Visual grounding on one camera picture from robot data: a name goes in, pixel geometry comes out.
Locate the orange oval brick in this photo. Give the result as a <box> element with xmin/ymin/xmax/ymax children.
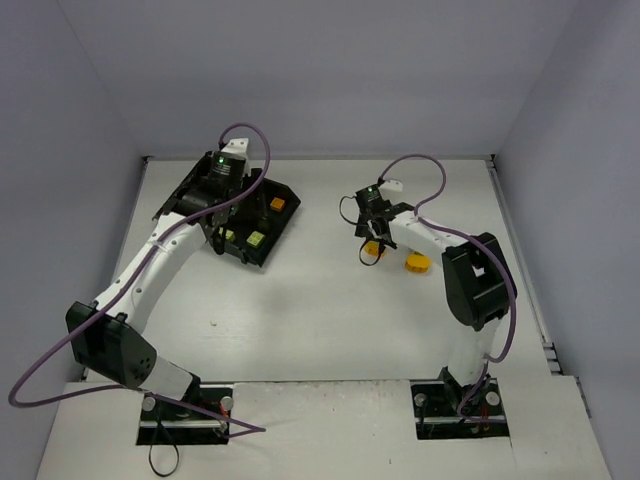
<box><xmin>405</xmin><ymin>253</ymin><xmax>431</xmax><ymax>274</ymax></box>

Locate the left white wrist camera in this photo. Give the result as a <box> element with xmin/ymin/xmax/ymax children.
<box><xmin>220</xmin><ymin>137</ymin><xmax>250</xmax><ymax>161</ymax></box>

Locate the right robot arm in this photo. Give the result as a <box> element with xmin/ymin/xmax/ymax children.
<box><xmin>355</xmin><ymin>184</ymin><xmax>517</xmax><ymax>397</ymax></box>

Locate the orange boat-shaped brick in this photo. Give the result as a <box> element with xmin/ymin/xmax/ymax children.
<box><xmin>364</xmin><ymin>241</ymin><xmax>387</xmax><ymax>258</ymax></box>

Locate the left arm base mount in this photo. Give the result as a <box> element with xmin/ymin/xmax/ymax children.
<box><xmin>136</xmin><ymin>384</ymin><xmax>233</xmax><ymax>446</ymax></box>

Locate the black four-compartment tray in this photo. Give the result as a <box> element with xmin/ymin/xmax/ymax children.
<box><xmin>152</xmin><ymin>154</ymin><xmax>302</xmax><ymax>270</ymax></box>

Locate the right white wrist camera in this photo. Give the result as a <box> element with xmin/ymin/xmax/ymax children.
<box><xmin>378</xmin><ymin>179</ymin><xmax>404</xmax><ymax>194</ymax></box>

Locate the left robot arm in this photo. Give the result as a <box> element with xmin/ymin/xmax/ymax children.
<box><xmin>66</xmin><ymin>141</ymin><xmax>251</xmax><ymax>403</ymax></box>

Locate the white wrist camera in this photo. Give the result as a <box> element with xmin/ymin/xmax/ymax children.
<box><xmin>378</xmin><ymin>179</ymin><xmax>404</xmax><ymax>194</ymax></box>
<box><xmin>220</xmin><ymin>137</ymin><xmax>250</xmax><ymax>161</ymax></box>

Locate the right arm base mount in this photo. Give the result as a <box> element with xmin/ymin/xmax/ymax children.
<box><xmin>410</xmin><ymin>378</ymin><xmax>510</xmax><ymax>441</ymax></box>

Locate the lime green curved brick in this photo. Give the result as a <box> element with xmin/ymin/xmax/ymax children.
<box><xmin>246</xmin><ymin>231</ymin><xmax>266</xmax><ymax>249</ymax></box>

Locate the transparent orange square brick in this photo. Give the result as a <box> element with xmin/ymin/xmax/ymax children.
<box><xmin>270</xmin><ymin>197</ymin><xmax>286</xmax><ymax>212</ymax></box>

